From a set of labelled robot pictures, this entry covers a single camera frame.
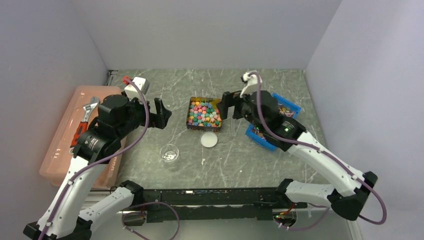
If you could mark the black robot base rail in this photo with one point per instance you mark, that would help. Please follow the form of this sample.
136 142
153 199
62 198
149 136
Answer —
259 203

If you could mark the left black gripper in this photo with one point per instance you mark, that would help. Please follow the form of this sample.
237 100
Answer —
159 119

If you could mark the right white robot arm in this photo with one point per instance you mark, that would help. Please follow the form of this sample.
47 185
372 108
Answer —
348 188

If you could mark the small clear glass jar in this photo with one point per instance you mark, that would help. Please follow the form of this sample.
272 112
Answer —
169 153

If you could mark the tin of star candies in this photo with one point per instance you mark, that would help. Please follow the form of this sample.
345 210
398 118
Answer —
204 115

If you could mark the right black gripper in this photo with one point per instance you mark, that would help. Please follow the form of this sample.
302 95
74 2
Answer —
230 99

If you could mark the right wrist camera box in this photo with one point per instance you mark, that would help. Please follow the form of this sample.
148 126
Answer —
251 81

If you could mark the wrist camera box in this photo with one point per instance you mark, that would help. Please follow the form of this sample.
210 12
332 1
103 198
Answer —
134 84
251 81

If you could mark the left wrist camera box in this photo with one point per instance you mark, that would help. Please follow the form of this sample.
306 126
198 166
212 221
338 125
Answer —
134 84

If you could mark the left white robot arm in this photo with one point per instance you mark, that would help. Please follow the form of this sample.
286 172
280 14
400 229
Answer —
65 218

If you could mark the round white jar lid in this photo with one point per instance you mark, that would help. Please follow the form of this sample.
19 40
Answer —
208 139

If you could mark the red handled adjustable wrench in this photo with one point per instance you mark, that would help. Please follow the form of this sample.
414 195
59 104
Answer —
83 125

